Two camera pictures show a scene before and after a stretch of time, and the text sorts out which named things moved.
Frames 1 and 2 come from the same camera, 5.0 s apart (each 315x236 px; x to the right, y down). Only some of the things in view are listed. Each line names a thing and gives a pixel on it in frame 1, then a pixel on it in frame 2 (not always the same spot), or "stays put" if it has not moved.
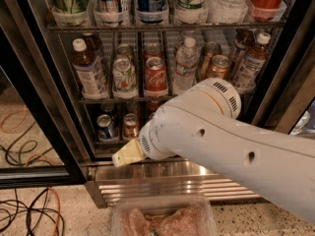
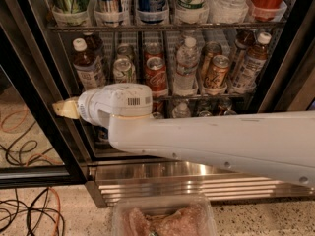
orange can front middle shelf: (220, 67) stays put
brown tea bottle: (89, 71) stays put
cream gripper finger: (131, 152) → (67, 108)
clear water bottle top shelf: (227, 3) stays put
